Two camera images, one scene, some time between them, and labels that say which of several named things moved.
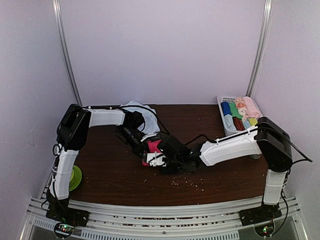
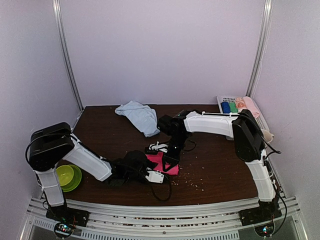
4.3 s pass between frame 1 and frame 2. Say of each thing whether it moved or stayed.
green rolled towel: stayed
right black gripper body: moved
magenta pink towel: moved
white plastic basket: stayed
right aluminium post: stayed
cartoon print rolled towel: stayed
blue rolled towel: stayed
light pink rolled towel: stayed
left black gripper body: moved
